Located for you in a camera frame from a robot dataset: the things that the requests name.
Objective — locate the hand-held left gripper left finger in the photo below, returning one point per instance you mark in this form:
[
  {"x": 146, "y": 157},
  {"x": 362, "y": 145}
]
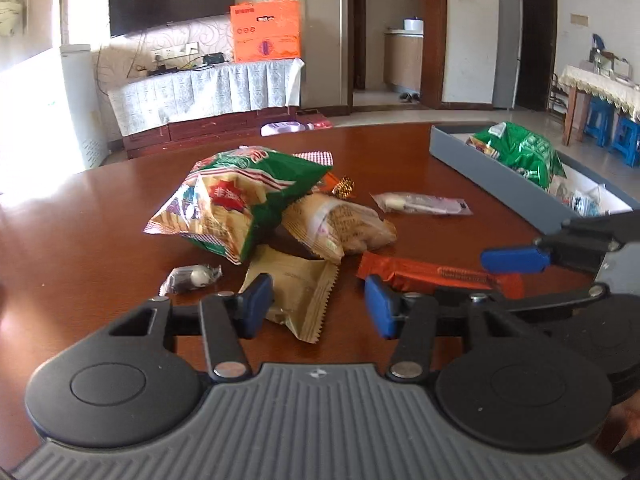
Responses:
[{"x": 257, "y": 305}]

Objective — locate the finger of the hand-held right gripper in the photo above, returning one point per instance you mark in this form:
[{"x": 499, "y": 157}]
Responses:
[
  {"x": 560, "y": 305},
  {"x": 515, "y": 259}
]

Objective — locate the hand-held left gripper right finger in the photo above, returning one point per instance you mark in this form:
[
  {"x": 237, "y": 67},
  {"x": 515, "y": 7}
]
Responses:
[{"x": 380, "y": 307}]

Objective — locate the orange snack bar packet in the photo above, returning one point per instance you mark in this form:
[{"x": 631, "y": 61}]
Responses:
[{"x": 425, "y": 270}]

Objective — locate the grey storage box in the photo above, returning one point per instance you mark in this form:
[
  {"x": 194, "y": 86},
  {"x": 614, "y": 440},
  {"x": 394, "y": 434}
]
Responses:
[{"x": 480, "y": 160}]

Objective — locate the clear packet with white candy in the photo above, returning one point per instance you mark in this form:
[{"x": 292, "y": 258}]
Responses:
[{"x": 425, "y": 204}]

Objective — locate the tan sealed snack packet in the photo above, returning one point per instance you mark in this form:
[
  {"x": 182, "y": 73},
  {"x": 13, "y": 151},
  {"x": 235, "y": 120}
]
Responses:
[{"x": 295, "y": 290}]

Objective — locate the white blue snack packet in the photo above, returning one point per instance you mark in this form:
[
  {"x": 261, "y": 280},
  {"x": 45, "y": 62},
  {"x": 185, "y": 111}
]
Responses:
[{"x": 585, "y": 202}]

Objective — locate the beige bread packet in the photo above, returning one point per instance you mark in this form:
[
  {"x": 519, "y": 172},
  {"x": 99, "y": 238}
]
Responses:
[{"x": 340, "y": 225}]

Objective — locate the green snack bag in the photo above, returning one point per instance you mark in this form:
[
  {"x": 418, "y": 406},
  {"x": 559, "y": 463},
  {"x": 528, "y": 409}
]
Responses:
[{"x": 525, "y": 152}]

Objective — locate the large green cracker bag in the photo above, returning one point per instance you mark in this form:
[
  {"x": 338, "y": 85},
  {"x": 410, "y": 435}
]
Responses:
[{"x": 235, "y": 195}]

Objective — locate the gold wrapped candy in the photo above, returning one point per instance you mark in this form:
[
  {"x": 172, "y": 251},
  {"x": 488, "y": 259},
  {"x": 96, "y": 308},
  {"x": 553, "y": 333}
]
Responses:
[{"x": 344, "y": 187}]

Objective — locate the blue plastic stool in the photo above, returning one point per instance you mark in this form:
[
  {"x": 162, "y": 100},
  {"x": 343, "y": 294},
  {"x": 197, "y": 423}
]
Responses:
[
  {"x": 599, "y": 120},
  {"x": 626, "y": 140}
]

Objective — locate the wooden television cabinet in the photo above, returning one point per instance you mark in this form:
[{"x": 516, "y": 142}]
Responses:
[{"x": 210, "y": 130}]

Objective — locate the dining table with lace cloth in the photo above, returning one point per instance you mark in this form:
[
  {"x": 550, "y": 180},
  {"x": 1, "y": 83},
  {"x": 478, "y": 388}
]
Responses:
[{"x": 595, "y": 85}]

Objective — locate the pink floor item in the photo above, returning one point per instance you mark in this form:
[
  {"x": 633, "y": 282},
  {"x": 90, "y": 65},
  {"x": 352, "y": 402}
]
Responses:
[{"x": 319, "y": 123}]

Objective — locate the pair of slippers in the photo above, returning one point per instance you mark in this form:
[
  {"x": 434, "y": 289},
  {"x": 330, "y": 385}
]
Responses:
[{"x": 409, "y": 96}]

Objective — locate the grey refrigerator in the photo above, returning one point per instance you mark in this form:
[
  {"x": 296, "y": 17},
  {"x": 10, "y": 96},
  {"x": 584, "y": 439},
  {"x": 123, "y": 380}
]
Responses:
[{"x": 507, "y": 50}]

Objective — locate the dark wooden door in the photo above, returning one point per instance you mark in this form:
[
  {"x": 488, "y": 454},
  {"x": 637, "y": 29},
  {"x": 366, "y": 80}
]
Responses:
[{"x": 540, "y": 50}]

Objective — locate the cabinet with white cloth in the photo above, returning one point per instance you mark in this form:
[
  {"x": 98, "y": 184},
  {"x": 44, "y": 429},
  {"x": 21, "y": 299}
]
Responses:
[{"x": 200, "y": 92}]

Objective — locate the wooden kitchen cabinet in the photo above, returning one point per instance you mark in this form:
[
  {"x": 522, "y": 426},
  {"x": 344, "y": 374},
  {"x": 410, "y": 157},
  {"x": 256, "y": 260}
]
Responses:
[{"x": 404, "y": 60}]

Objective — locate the small black device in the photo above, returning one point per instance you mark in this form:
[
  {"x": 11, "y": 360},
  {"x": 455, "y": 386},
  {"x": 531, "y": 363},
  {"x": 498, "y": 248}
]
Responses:
[{"x": 212, "y": 58}]

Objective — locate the white kitchen pot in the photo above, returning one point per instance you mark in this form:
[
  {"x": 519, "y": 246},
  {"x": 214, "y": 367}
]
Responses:
[{"x": 414, "y": 24}]

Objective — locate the white floor appliance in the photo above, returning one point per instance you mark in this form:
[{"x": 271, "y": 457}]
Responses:
[{"x": 82, "y": 105}]

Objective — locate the orange cardboard box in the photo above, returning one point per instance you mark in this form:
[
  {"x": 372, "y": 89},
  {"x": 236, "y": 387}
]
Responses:
[{"x": 265, "y": 30}]

